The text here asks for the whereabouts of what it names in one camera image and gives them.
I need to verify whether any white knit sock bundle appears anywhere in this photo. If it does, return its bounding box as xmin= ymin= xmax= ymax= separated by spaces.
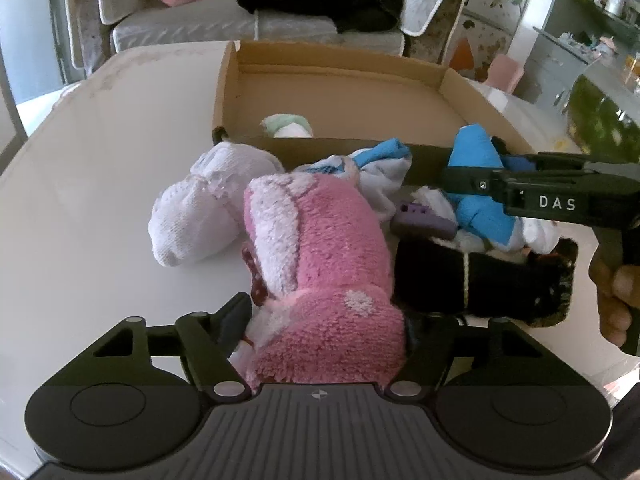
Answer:
xmin=148 ymin=141 xmax=283 ymax=268

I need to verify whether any pink fluffy sock bundle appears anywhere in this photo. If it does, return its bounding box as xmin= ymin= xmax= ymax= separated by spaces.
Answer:
xmin=231 ymin=172 xmax=406 ymax=389

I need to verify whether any blue and white sock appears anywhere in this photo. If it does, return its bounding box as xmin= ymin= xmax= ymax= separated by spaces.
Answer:
xmin=298 ymin=125 xmax=560 ymax=255

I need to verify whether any person's right hand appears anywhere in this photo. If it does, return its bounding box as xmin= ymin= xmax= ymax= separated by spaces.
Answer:
xmin=589 ymin=246 xmax=639 ymax=348

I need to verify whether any green glass fish tank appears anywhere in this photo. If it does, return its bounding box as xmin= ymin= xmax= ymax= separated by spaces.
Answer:
xmin=567 ymin=75 xmax=639 ymax=164

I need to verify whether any black knit sock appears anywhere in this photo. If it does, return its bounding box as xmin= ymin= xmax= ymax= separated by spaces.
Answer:
xmin=392 ymin=237 xmax=578 ymax=327

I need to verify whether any pink small chair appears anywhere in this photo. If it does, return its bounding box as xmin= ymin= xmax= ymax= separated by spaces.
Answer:
xmin=484 ymin=54 xmax=525 ymax=94

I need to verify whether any purple sock bundle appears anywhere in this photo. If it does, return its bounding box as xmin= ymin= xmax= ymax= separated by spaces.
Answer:
xmin=390 ymin=200 xmax=458 ymax=240

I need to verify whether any grey shelf cabinet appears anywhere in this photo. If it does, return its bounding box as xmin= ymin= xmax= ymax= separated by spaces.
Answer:
xmin=515 ymin=0 xmax=639 ymax=113

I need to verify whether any green white sock ball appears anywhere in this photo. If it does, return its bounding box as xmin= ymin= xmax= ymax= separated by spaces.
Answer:
xmin=260 ymin=114 xmax=314 ymax=139

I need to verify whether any cardboard box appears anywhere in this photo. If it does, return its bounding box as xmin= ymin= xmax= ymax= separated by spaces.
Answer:
xmin=212 ymin=42 xmax=533 ymax=185

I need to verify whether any grey sofa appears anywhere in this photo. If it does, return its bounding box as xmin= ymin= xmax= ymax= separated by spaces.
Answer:
xmin=65 ymin=0 xmax=458 ymax=73

